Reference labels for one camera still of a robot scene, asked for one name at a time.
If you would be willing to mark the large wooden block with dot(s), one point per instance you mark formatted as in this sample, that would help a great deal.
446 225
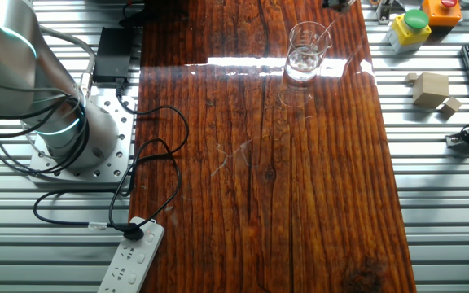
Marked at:
430 89

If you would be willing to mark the white power strip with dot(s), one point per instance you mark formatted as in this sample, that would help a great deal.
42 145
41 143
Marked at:
128 264

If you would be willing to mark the yellow box green button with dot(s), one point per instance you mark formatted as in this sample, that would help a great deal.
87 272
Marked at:
407 34

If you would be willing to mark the small aluminium bracket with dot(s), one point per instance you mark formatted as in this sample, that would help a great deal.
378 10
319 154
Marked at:
383 13

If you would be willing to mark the black power adapter brick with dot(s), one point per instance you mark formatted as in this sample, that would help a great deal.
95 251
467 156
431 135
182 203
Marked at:
112 53

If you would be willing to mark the orange box red button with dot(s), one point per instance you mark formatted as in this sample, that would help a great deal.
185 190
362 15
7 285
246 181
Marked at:
438 14

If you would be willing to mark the clear glass stirring rod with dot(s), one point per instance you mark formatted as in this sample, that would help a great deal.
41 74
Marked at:
328 28

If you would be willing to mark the brown wooden board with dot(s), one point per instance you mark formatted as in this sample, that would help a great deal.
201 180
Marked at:
259 203

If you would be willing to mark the clear glass beaker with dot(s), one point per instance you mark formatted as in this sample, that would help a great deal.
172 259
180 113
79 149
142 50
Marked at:
303 65

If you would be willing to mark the tiny wooden block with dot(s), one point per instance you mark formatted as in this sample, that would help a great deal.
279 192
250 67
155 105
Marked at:
411 77

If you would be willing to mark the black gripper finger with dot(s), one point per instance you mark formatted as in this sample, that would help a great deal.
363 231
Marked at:
329 4
343 5

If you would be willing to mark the perforated aluminium base plate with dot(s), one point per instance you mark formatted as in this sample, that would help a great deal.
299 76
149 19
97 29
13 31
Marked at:
112 163

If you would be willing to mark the small wooden block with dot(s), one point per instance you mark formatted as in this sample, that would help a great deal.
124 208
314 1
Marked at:
451 105

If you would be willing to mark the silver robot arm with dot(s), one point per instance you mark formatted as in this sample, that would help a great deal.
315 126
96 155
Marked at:
14 61

